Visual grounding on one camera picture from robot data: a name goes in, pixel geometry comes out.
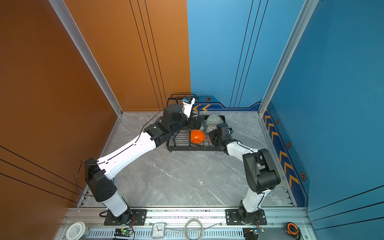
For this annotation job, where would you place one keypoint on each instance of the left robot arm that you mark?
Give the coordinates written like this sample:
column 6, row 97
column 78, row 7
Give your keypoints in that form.
column 100, row 173

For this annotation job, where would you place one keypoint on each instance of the white lattice bowl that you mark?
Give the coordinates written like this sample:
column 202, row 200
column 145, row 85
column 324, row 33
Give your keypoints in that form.
column 212, row 127

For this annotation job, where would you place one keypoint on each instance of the right circuit board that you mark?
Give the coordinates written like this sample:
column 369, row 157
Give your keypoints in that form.
column 257, row 230

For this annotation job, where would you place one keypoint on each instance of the green patterned bowl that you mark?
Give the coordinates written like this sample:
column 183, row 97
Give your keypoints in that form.
column 214, row 119

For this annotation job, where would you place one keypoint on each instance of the orange black tape measure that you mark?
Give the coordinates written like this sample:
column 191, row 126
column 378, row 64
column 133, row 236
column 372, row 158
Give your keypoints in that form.
column 293, row 230

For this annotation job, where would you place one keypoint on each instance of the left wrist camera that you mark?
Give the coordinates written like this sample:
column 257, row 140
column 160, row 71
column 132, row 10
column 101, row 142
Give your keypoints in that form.
column 188, row 103

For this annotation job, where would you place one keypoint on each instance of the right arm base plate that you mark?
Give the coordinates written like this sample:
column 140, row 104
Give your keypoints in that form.
column 232, row 216

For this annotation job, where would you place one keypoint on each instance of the left green circuit board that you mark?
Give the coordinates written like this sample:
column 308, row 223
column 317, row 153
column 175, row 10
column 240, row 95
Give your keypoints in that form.
column 124, row 234

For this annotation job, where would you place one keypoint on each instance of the orange plastic bowl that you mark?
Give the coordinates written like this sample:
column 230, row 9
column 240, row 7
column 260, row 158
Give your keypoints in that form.
column 197, row 136

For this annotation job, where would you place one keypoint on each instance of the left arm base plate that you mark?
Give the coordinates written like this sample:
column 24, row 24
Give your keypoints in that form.
column 138, row 216

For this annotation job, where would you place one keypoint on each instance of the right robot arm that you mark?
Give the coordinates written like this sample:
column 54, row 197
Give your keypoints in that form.
column 261, row 173

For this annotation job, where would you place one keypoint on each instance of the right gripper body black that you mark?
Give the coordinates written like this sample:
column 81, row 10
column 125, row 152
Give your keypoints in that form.
column 214, row 137

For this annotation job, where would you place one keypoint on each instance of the white round lid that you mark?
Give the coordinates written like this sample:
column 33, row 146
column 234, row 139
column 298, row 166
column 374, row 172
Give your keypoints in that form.
column 76, row 231

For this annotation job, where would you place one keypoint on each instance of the small white clock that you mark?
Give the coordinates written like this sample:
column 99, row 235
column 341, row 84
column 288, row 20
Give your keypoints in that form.
column 159, row 230

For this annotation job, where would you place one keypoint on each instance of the black wire dish rack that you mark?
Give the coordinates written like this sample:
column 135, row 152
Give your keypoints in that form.
column 181, row 140

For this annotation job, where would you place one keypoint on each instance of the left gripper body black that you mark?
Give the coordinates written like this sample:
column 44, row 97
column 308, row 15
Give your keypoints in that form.
column 192, row 125

